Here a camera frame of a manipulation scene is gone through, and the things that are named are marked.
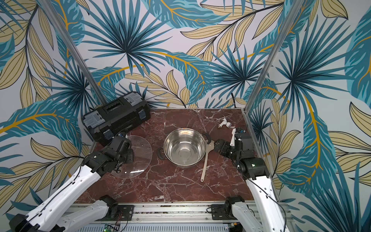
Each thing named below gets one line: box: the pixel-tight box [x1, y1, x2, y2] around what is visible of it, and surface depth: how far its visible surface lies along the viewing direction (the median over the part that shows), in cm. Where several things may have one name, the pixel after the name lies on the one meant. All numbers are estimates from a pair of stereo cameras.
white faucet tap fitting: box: [217, 118, 236, 129], surface depth 111 cm
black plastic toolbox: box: [81, 91, 152, 145], surface depth 96 cm
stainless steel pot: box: [156, 128, 212, 167], surface depth 94 cm
